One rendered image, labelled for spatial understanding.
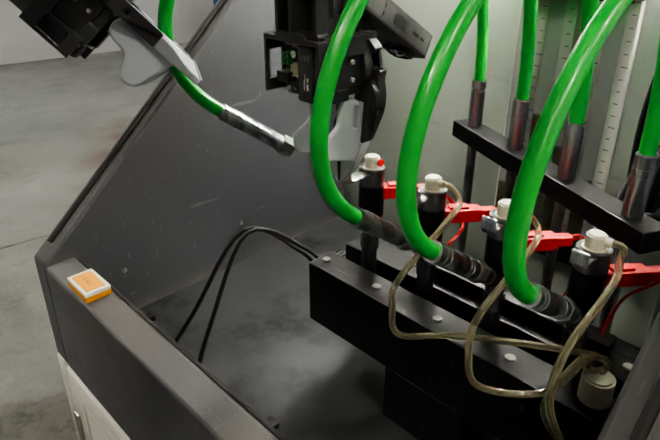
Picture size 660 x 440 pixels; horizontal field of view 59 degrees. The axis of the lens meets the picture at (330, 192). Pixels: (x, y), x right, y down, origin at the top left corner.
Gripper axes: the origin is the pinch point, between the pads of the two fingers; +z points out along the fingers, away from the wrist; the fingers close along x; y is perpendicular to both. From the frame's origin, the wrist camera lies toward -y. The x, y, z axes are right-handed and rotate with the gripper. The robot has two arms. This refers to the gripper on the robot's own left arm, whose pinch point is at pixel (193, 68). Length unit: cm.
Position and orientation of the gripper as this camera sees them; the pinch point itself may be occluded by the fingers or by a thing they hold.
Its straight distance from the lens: 61.1
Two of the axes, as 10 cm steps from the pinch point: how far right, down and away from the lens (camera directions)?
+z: 7.1, 6.6, 2.5
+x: 1.5, 2.0, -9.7
